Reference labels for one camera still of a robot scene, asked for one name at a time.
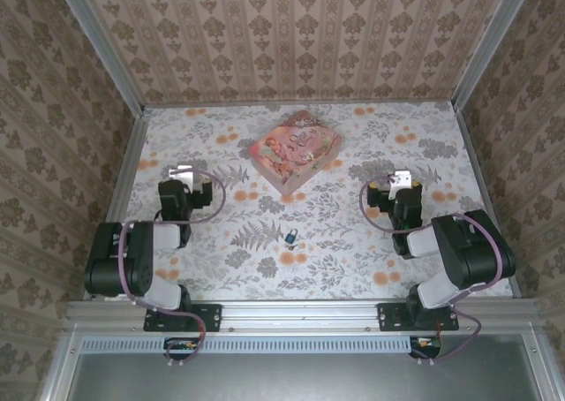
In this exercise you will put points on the pink book-shaped box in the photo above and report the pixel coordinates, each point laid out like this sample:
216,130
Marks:
296,151

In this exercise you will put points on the small blue padlock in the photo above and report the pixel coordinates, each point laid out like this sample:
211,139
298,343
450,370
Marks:
291,236

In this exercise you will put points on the small metal key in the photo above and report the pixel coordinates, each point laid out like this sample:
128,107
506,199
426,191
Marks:
295,246

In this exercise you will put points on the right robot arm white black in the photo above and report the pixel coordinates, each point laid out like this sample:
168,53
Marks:
472,251

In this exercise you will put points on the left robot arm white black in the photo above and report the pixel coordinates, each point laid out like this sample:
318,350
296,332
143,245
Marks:
119,264

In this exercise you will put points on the black electronics module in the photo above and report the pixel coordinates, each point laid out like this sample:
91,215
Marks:
181,347
426,347

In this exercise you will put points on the grey metal panel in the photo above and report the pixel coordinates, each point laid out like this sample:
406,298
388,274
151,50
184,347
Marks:
300,379

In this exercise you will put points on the aluminium side rail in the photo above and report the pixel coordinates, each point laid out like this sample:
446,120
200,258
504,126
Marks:
485,189
132,162

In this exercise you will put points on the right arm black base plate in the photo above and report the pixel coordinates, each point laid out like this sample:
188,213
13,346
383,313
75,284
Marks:
390,317

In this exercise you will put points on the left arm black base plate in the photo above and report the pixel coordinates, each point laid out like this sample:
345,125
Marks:
207,317

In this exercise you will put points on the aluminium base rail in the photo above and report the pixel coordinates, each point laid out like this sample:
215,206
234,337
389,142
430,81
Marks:
300,315

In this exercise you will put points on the aluminium corner post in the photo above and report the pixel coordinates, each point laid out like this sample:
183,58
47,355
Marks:
101,47
490,43

